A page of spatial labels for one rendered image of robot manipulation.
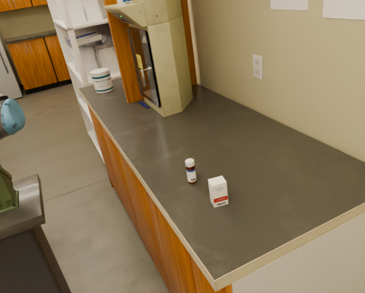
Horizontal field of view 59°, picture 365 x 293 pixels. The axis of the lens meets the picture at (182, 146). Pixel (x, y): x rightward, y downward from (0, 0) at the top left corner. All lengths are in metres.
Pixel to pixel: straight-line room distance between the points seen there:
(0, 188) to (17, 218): 0.12
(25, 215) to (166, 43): 1.00
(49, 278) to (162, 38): 1.18
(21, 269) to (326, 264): 1.10
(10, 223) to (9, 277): 0.28
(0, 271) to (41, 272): 0.15
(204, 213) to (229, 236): 0.13
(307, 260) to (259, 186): 0.27
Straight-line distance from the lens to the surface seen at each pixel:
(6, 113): 1.27
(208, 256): 0.91
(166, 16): 1.66
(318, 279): 1.17
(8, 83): 6.56
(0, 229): 1.27
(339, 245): 1.13
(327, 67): 1.33
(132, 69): 2.02
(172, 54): 1.69
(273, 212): 1.03
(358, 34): 1.23
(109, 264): 2.31
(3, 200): 1.32
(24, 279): 1.50
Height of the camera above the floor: 1.61
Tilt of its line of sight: 28 degrees down
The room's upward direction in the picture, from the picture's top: 9 degrees counter-clockwise
